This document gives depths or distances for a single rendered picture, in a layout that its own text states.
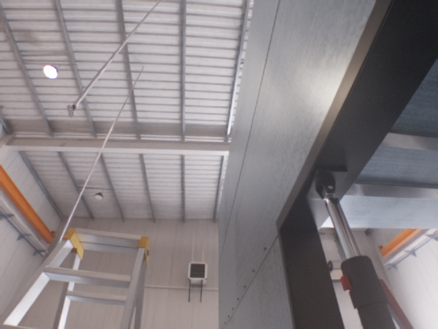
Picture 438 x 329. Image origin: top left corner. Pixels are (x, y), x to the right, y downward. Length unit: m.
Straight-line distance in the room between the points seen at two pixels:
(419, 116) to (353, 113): 1.67
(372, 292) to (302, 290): 0.22
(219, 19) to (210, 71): 1.34
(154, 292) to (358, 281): 10.46
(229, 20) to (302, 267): 6.31
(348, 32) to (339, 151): 0.19
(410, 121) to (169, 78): 6.12
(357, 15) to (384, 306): 0.40
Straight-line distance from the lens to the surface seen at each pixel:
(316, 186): 0.51
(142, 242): 1.14
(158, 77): 7.23
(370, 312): 0.41
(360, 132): 0.46
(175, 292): 10.69
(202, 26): 6.66
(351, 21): 0.44
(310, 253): 0.64
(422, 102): 2.01
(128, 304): 0.93
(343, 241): 0.45
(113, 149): 8.16
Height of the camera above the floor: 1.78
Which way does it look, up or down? 45 degrees up
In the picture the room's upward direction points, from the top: straight up
